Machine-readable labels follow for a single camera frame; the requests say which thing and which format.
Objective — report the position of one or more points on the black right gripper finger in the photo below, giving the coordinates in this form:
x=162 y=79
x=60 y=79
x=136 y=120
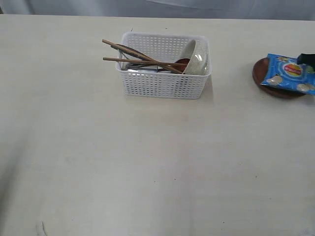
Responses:
x=308 y=59

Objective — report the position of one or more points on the blue Lay's chips bag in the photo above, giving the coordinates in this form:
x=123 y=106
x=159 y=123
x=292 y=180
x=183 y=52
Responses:
x=284 y=73

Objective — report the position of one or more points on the brown wooden plate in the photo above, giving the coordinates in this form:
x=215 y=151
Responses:
x=259 y=72

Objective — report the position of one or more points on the brown wooden chopstick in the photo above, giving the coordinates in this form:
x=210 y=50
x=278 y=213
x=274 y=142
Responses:
x=132 y=52
x=136 y=61

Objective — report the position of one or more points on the speckled white ceramic bowl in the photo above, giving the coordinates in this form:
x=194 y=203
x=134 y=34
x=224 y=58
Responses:
x=196 y=52

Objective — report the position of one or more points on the brown wooden spoon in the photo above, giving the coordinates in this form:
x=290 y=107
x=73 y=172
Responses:
x=180 y=65

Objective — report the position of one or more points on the white perforated plastic basket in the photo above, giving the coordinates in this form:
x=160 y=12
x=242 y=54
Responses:
x=165 y=48

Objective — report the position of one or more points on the silver metal fork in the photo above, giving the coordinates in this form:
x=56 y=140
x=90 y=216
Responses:
x=125 y=65

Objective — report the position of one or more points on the silver metal cup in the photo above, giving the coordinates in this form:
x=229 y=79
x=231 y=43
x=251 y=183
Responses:
x=146 y=68

